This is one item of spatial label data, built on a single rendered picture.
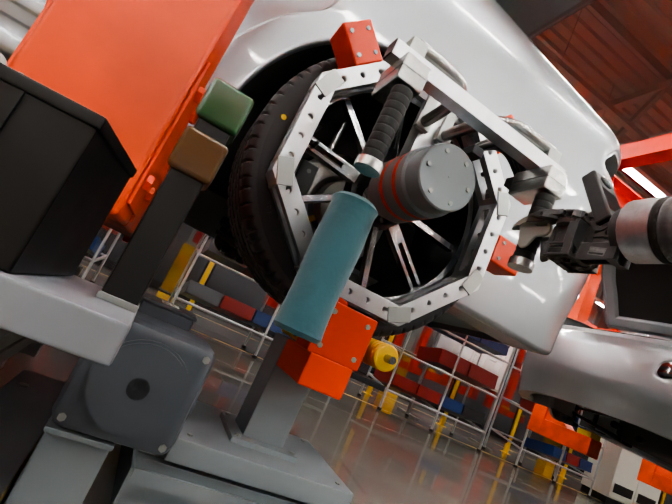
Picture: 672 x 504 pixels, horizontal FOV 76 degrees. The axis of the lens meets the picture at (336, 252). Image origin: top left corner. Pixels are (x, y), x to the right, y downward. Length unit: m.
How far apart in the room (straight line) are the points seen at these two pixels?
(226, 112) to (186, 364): 0.43
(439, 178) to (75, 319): 0.64
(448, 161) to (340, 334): 0.39
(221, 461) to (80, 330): 0.64
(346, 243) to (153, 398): 0.38
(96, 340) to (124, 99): 0.32
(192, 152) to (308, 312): 0.39
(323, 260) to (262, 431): 0.46
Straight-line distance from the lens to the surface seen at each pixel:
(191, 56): 0.59
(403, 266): 1.05
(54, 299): 0.32
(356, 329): 0.88
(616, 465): 8.75
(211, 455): 0.92
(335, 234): 0.73
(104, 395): 0.71
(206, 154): 0.39
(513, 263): 0.82
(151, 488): 0.90
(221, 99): 0.41
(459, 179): 0.84
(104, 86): 0.57
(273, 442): 1.05
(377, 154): 0.66
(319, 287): 0.71
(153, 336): 0.71
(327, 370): 0.87
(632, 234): 0.69
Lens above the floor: 0.49
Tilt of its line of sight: 11 degrees up
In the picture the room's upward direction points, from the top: 25 degrees clockwise
